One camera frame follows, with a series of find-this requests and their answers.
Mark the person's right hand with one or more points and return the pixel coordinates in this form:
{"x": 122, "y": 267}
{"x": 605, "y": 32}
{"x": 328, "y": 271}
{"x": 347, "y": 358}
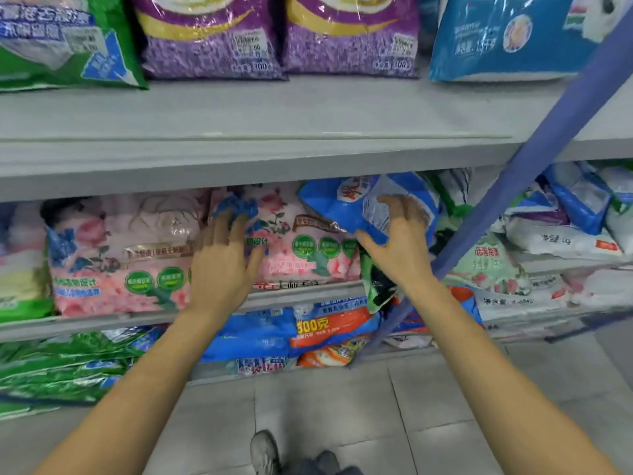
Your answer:
{"x": 408, "y": 252}

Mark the purple lavender bag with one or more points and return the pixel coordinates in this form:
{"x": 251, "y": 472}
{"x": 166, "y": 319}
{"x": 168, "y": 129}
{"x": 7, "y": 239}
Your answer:
{"x": 351, "y": 49}
{"x": 207, "y": 49}

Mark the person's right forearm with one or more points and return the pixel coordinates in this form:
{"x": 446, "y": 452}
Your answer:
{"x": 494, "y": 380}

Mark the green leaf-print detergent bag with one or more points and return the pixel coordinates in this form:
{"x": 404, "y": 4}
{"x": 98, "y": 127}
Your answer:
{"x": 378, "y": 286}

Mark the person's left hand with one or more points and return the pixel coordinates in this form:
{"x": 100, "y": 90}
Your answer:
{"x": 222, "y": 277}

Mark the person's left forearm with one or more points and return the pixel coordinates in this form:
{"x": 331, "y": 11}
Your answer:
{"x": 138, "y": 390}

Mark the person's blue jeans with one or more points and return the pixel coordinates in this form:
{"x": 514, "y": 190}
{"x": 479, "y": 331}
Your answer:
{"x": 321, "y": 465}

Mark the grey blue-framed shelf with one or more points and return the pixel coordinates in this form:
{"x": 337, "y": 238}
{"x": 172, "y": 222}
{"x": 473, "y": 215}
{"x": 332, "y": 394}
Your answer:
{"x": 296, "y": 118}

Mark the blue white detergent bag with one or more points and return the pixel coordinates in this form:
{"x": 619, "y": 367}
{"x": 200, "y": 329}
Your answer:
{"x": 504, "y": 39}

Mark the person's left grey shoe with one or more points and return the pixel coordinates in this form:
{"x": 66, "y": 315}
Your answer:
{"x": 264, "y": 455}

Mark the green white Ariel bag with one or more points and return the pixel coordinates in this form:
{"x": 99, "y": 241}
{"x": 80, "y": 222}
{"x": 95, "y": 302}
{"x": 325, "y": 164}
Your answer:
{"x": 455, "y": 192}

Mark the panda pale green bag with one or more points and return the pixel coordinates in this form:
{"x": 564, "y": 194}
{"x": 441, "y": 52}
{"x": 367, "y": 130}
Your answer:
{"x": 489, "y": 267}

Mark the white washing powder bags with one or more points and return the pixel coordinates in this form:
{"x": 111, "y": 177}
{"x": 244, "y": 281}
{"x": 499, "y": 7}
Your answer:
{"x": 559, "y": 239}

